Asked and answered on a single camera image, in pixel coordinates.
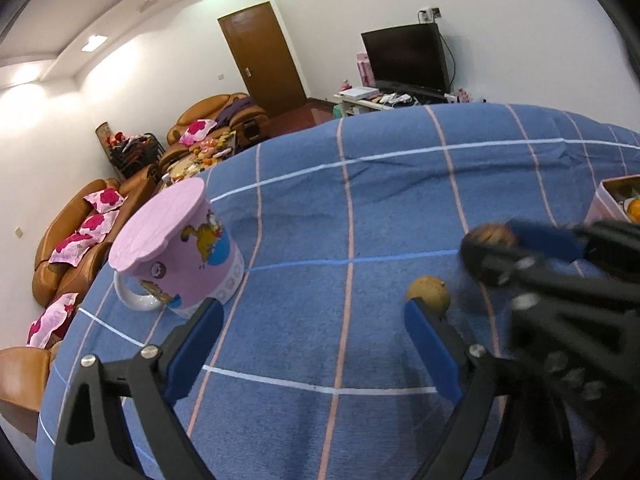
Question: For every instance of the brown leather armchair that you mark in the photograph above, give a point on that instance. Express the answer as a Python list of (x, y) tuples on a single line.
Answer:
[(200, 110)]

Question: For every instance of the black rack with red goods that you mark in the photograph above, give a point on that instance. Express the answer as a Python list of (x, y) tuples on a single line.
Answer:
[(132, 152)]

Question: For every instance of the brown wooden door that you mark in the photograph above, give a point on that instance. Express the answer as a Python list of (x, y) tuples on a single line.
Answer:
[(262, 55)]

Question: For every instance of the white television stand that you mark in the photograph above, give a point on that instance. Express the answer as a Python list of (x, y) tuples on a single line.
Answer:
[(370, 105)]

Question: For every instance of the leaning patterned board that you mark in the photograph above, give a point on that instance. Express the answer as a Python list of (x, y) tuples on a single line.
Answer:
[(103, 137)]

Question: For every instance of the cluttered coffee table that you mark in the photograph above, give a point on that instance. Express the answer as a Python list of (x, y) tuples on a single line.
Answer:
[(200, 160)]

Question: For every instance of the blue checked blanket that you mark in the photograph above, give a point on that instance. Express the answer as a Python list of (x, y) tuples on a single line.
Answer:
[(350, 185)]

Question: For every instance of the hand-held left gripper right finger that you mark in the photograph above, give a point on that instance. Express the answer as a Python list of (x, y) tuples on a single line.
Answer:
[(431, 355)]

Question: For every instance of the pink cartoon mug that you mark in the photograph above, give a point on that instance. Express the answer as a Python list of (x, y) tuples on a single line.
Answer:
[(210, 255)]

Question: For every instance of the pink floral cushion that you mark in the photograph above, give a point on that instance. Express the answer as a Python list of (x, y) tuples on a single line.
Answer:
[(77, 249), (196, 130), (50, 320), (98, 222), (105, 199)]

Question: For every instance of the square recessed ceiling light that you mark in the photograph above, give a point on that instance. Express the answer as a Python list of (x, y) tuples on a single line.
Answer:
[(94, 43)]

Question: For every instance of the white set-top box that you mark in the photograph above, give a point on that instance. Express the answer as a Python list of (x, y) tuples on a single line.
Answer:
[(359, 93)]

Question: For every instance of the pink silicone mug lid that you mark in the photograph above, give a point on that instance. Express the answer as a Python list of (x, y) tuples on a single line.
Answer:
[(155, 225)]

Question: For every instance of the black flat television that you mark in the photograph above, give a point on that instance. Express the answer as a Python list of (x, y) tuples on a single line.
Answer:
[(405, 57)]

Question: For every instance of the white wall socket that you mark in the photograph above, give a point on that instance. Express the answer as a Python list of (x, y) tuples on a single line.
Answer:
[(429, 14)]

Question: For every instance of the tall pink box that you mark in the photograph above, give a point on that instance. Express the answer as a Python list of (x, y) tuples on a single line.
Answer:
[(366, 70)]

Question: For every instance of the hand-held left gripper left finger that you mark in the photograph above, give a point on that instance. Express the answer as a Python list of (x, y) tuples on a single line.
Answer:
[(195, 355)]

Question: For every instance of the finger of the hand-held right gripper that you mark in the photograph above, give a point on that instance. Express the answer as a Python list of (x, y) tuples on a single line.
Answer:
[(500, 270), (545, 241)]

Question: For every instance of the pink gift bag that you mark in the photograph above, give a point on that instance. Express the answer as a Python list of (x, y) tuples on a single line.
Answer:
[(462, 96)]

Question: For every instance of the purple cloth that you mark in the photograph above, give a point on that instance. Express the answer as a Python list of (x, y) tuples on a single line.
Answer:
[(235, 110)]

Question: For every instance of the orange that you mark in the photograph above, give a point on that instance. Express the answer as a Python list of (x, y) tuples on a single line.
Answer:
[(634, 210)]

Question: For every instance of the pink rectangular tin box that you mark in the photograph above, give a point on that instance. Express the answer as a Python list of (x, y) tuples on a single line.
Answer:
[(602, 207)]

